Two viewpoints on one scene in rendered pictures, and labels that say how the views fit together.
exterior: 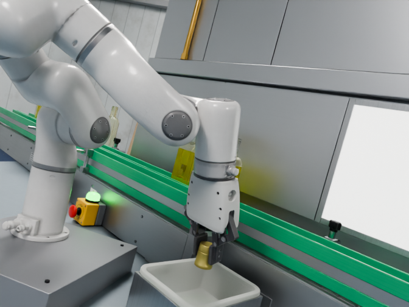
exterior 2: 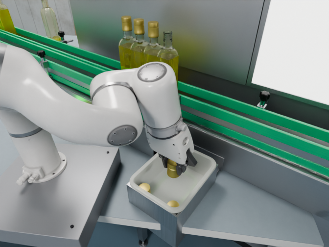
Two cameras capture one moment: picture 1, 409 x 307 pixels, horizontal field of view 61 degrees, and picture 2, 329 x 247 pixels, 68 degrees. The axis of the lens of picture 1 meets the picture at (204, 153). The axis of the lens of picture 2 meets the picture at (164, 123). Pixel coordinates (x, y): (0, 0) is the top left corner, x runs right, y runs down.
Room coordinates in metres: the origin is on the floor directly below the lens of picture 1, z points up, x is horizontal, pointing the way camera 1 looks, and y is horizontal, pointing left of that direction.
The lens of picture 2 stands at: (0.23, 0.02, 1.37)
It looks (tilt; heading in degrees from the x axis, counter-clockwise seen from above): 37 degrees down; 353
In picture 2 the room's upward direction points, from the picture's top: straight up
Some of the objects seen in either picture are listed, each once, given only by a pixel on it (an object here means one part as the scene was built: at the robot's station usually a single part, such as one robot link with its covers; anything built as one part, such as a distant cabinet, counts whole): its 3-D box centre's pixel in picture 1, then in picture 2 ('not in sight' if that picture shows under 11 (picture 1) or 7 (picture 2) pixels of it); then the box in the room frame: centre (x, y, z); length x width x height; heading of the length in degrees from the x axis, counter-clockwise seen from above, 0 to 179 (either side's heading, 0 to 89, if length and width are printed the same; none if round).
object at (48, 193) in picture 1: (42, 201); (34, 151); (0.78, 0.33, 0.89); 0.16 x 0.13 x 0.15; 161
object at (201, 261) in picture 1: (206, 254); (174, 167); (0.65, -0.05, 0.91); 0.04 x 0.04 x 0.04
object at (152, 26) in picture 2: not in sight; (153, 29); (1.03, -0.04, 1.14); 0.04 x 0.04 x 0.04
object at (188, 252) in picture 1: (202, 247); not in sight; (0.87, -0.06, 0.85); 0.09 x 0.04 x 0.07; 137
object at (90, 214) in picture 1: (88, 212); not in sight; (1.10, 0.31, 0.79); 0.07 x 0.07 x 0.07; 47
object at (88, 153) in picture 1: (81, 154); (40, 68); (1.23, 0.42, 0.94); 0.07 x 0.04 x 0.13; 137
